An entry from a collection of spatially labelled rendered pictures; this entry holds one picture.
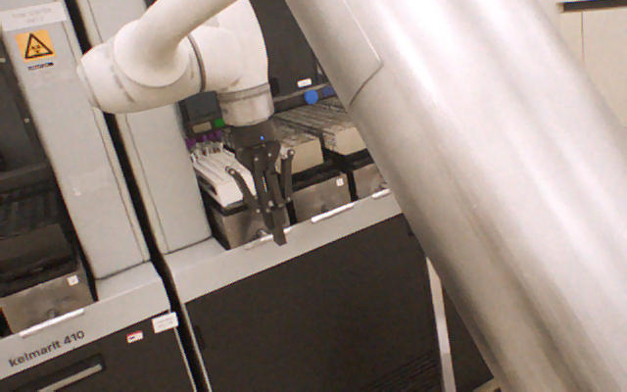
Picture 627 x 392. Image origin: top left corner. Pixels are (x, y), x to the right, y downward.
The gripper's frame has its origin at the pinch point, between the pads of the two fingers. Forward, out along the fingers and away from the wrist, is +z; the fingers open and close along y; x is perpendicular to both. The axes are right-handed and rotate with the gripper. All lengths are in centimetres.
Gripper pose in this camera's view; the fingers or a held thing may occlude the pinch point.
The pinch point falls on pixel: (276, 225)
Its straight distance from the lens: 100.1
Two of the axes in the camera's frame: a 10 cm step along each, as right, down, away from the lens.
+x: 4.5, 2.1, -8.7
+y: -8.7, 3.1, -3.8
